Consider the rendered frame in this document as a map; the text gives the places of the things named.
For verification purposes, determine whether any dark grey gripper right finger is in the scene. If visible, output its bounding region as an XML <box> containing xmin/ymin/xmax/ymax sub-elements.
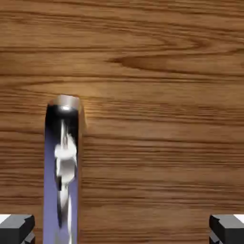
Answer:
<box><xmin>209</xmin><ymin>213</ymin><xmax>244</xmax><ymax>244</ymax></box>

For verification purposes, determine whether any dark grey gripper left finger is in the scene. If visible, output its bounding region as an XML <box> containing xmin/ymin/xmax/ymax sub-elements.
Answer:
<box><xmin>0</xmin><ymin>213</ymin><xmax>36</xmax><ymax>244</ymax></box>

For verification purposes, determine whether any wooden cabinet door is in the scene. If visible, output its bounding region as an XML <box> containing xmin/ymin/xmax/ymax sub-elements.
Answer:
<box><xmin>0</xmin><ymin>0</ymin><xmax>244</xmax><ymax>244</ymax></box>

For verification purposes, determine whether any curved shiny metal handle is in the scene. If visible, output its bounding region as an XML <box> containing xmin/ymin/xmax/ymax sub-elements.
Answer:
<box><xmin>42</xmin><ymin>94</ymin><xmax>86</xmax><ymax>244</ymax></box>

